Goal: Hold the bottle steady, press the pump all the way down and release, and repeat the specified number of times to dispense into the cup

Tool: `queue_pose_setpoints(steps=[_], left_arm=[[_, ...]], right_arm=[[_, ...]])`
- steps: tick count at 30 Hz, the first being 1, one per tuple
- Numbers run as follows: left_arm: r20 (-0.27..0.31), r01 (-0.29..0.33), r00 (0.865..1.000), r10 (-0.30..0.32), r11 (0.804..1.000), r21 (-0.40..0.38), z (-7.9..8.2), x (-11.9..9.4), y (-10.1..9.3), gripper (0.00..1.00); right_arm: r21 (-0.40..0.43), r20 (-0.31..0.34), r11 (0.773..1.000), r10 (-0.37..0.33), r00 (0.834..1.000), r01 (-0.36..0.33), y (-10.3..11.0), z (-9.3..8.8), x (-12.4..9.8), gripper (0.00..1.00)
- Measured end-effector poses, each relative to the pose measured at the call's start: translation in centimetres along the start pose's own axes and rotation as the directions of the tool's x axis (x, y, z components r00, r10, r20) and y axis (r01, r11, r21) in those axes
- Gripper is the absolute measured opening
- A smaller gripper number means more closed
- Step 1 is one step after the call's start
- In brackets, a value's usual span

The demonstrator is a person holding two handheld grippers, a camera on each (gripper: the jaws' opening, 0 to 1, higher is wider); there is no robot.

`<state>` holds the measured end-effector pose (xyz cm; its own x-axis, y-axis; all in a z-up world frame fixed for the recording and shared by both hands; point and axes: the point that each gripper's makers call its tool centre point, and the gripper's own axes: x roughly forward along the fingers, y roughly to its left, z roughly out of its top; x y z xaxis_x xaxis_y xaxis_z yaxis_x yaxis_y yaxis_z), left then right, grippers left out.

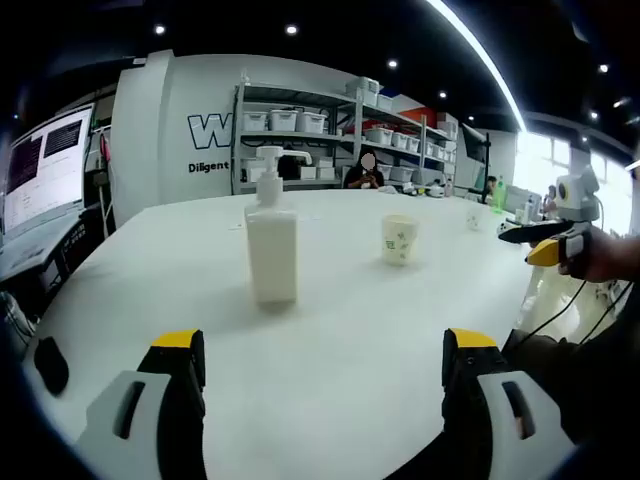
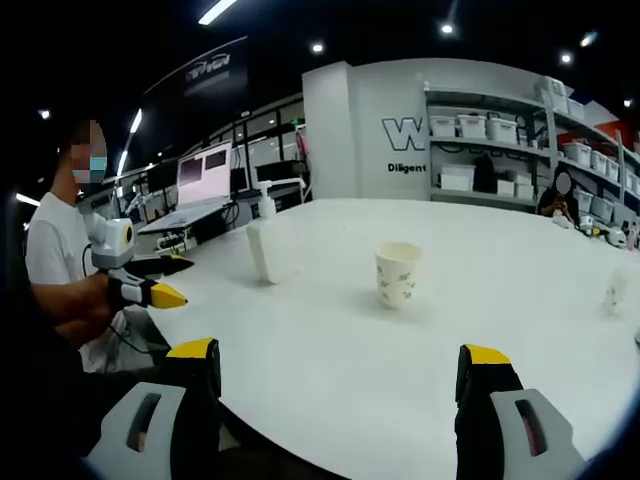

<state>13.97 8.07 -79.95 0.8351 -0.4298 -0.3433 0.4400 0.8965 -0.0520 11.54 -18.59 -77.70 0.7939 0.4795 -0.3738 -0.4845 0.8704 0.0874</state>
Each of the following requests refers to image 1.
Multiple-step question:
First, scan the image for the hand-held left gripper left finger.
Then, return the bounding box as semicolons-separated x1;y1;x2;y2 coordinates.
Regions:
74;328;207;480

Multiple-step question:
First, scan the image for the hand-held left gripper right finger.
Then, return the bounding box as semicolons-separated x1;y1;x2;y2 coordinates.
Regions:
440;327;576;480

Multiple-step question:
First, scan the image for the white paper cup green print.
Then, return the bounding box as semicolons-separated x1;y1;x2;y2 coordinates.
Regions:
381;214;419;267

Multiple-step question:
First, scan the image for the white pump bottle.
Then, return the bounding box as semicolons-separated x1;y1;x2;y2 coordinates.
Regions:
243;146;313;307

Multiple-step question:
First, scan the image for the person's right hand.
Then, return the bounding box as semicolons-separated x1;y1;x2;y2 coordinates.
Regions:
559;233;640;284

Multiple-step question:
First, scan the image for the person's dark clothing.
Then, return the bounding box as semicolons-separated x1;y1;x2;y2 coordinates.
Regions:
502;299;640;446

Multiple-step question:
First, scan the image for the black computer mouse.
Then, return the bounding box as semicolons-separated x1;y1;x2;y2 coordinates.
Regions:
33;336;70;396

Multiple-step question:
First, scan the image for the black monitor on stand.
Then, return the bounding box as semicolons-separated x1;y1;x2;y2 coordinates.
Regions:
461;122;492;204

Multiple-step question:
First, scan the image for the white ceiling light strip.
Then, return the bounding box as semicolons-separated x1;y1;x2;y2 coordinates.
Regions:
428;0;527;134

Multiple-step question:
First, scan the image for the grey metal storage shelf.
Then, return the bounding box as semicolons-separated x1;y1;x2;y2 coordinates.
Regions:
232;79;459;196

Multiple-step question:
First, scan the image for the open laptop computer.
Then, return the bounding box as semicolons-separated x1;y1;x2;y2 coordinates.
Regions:
0;103;96;281

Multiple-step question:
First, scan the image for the row of white storage bins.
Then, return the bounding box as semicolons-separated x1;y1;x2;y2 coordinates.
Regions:
242;77;457;184

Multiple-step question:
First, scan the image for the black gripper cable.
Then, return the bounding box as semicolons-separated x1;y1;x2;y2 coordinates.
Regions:
509;278;632;351

